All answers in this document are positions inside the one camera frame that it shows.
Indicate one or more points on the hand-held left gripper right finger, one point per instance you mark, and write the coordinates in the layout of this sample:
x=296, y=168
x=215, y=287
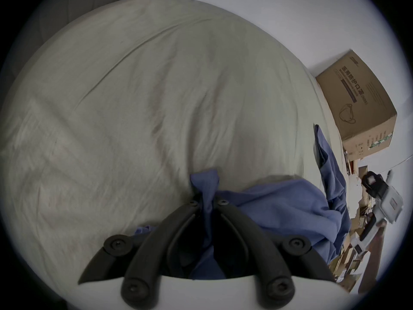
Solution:
x=258, y=253

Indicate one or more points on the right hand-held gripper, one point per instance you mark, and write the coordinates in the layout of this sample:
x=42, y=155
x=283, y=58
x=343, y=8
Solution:
x=390, y=202

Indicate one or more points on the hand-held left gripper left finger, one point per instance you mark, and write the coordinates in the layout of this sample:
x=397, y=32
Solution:
x=145, y=257

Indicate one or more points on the dark blue shirt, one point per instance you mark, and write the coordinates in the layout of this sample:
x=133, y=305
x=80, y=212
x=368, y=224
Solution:
x=290, y=205

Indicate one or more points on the pile of small cardboard boxes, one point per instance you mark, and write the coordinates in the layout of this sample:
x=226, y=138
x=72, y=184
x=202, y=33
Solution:
x=351, y=237

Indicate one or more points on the large brown cardboard carton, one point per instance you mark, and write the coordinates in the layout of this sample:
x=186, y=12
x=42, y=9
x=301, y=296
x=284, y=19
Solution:
x=358, y=102

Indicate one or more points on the bed with beige sheet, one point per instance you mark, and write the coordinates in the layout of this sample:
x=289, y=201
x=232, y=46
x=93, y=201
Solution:
x=145, y=108

